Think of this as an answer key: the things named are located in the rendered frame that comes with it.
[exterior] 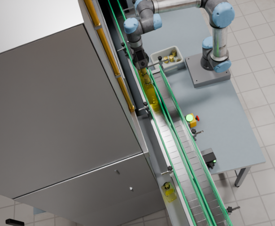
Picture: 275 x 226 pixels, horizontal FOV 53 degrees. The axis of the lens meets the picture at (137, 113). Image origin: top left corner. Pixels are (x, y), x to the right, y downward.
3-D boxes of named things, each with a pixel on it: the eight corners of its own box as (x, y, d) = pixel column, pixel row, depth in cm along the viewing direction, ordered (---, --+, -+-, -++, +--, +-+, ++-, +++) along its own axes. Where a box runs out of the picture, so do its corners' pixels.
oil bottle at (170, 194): (163, 195, 159) (158, 183, 137) (172, 189, 160) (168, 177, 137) (169, 203, 157) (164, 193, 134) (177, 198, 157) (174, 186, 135)
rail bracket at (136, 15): (126, 24, 244) (120, 3, 225) (144, 17, 244) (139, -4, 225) (127, 28, 242) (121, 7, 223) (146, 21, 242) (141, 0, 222)
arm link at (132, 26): (141, 23, 137) (124, 29, 137) (144, 39, 146) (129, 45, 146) (136, 14, 141) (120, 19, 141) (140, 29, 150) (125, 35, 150)
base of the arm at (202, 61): (217, 52, 209) (218, 43, 201) (224, 67, 201) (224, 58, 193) (198, 58, 211) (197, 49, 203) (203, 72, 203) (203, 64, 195)
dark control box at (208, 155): (198, 156, 180) (198, 151, 172) (210, 152, 180) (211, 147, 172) (204, 167, 175) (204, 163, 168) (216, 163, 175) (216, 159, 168)
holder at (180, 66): (144, 64, 224) (142, 58, 217) (176, 52, 224) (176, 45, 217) (151, 80, 215) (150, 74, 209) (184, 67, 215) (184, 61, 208)
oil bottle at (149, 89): (147, 98, 192) (142, 80, 174) (154, 96, 192) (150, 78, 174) (150, 105, 190) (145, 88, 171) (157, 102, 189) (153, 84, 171)
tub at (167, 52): (150, 61, 224) (149, 54, 216) (176, 51, 223) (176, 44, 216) (157, 77, 215) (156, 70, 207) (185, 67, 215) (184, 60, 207)
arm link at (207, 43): (215, 45, 201) (215, 31, 190) (223, 57, 194) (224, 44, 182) (199, 50, 202) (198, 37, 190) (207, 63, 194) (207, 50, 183)
